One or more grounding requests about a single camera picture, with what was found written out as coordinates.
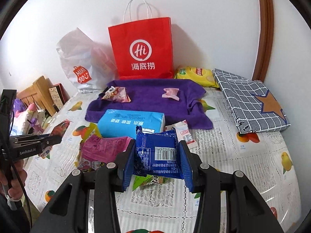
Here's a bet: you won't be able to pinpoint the magenta snack packet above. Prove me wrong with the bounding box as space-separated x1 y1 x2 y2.
75 134 132 172

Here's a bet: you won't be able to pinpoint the green snack packet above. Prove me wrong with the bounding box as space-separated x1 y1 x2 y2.
132 175 171 191

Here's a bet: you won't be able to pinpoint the blue snack packet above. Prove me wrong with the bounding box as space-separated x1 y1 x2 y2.
133 126 183 179

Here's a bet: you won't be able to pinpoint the panda print snack packet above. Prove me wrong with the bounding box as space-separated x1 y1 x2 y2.
102 86 131 103

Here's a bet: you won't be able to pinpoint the white red snack packet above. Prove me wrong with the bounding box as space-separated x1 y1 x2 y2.
165 120 198 149

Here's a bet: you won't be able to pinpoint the pink peach candy packet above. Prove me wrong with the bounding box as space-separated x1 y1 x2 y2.
162 88 179 101

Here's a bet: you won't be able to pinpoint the red small snack packet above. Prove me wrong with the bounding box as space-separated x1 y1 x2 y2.
39 119 70 159

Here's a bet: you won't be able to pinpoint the yellow snack packet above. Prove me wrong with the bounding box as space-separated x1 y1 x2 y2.
75 123 102 143

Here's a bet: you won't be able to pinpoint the person left hand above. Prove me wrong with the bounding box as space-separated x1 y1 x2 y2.
1 159 27 200

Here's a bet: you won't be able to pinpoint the plush toys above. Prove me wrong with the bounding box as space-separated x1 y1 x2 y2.
10 98 46 136

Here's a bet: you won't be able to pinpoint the wooden furniture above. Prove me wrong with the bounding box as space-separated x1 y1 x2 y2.
17 76 56 117

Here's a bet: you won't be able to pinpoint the framed picture box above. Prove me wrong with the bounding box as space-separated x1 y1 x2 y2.
48 83 69 112

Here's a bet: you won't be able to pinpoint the blue tissue pack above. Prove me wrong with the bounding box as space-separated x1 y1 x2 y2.
97 110 165 139

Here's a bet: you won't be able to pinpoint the white Miniso plastic bag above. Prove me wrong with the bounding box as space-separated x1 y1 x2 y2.
56 28 118 93

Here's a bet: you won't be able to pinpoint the grey plaid star pouch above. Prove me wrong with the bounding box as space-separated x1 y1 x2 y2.
212 69 290 134

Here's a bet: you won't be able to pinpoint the purple towel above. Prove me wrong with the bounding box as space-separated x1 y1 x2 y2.
85 79 213 130

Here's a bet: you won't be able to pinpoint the red paper shopping bag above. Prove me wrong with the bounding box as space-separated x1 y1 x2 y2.
108 2 174 79

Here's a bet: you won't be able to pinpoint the yellow chips bag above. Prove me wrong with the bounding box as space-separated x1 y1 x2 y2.
174 66 219 88

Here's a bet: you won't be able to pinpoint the brown door frame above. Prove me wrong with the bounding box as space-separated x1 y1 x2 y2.
252 0 274 82

